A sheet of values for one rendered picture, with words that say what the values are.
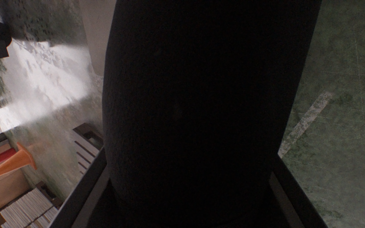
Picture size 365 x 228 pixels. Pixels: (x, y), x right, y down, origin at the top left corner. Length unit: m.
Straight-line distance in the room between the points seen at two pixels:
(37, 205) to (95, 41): 3.72
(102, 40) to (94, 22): 0.08
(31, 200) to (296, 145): 4.21
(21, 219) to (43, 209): 0.31
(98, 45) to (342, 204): 1.24
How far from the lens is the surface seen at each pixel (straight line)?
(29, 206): 4.46
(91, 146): 1.70
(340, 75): 0.82
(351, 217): 1.17
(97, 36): 0.98
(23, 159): 4.21
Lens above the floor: 0.78
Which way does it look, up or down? 47 degrees down
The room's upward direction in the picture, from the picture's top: 130 degrees counter-clockwise
